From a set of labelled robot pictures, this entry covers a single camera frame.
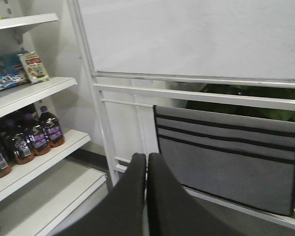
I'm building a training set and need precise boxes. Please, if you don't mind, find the grey black striped organiser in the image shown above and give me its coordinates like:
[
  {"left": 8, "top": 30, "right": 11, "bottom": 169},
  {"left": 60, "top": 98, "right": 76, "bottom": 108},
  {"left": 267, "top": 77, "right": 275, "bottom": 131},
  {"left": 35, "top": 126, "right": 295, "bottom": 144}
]
[{"left": 153, "top": 106, "right": 295, "bottom": 216}]

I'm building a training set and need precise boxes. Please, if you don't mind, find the purple label dark bottle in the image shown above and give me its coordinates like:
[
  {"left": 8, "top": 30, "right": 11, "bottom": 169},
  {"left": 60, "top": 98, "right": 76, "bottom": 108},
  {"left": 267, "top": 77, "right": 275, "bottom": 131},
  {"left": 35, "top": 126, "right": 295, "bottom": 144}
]
[
  {"left": 39, "top": 106, "right": 65, "bottom": 148},
  {"left": 21, "top": 113, "right": 51, "bottom": 156}
]

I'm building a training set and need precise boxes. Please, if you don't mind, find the whiteboard with white frame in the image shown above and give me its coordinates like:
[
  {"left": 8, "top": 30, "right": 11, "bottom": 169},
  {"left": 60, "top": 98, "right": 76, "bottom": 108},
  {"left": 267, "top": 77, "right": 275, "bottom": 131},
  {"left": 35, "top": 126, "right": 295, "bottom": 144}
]
[{"left": 71, "top": 0, "right": 295, "bottom": 236}]

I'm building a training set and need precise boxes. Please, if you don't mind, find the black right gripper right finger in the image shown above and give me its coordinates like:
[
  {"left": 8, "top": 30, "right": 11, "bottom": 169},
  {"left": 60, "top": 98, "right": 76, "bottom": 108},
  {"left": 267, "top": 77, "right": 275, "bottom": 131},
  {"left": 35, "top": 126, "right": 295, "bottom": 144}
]
[{"left": 147, "top": 153, "right": 241, "bottom": 236}]

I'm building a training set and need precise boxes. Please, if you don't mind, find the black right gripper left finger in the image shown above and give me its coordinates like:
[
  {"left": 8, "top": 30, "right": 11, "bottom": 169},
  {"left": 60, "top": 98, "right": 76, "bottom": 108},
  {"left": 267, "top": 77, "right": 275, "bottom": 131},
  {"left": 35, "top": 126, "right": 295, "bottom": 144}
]
[{"left": 56, "top": 153, "right": 146, "bottom": 236}]

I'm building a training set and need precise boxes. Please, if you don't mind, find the blue cookie box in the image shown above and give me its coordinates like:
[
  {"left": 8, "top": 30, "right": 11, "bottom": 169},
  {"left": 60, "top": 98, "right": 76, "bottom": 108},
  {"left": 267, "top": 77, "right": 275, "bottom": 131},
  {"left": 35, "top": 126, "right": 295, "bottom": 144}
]
[{"left": 0, "top": 50, "right": 29, "bottom": 91}]

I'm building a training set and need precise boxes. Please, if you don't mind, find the white snack box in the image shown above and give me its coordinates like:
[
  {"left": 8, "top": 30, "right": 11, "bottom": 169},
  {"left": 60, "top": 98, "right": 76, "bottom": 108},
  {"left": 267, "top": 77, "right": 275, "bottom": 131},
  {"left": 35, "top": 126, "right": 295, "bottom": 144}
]
[{"left": 18, "top": 52, "right": 50, "bottom": 84}]

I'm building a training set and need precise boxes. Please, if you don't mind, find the green potted plant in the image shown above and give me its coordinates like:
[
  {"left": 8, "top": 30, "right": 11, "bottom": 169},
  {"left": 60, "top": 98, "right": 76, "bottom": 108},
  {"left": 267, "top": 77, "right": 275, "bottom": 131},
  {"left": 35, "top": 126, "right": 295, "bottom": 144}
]
[{"left": 168, "top": 82, "right": 295, "bottom": 122}]

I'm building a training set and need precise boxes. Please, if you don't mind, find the white right shelf unit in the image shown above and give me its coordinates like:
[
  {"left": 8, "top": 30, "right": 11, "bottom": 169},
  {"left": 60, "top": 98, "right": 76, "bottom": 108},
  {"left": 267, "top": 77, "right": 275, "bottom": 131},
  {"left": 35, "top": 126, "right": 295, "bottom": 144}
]
[{"left": 0, "top": 13, "right": 107, "bottom": 236}]

